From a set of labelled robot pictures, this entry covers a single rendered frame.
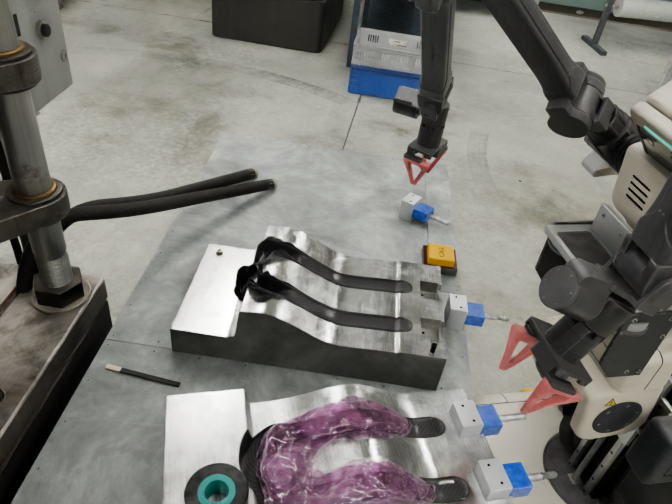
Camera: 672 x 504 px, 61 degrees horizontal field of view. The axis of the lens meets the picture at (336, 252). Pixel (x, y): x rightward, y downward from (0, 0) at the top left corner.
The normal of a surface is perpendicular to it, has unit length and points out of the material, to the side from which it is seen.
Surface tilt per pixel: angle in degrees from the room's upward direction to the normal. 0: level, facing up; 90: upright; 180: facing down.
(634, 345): 90
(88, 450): 0
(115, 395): 0
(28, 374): 0
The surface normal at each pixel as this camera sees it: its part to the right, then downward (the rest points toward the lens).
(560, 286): -0.82, -0.33
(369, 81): -0.14, 0.61
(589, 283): 0.17, 0.63
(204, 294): 0.11, -0.78
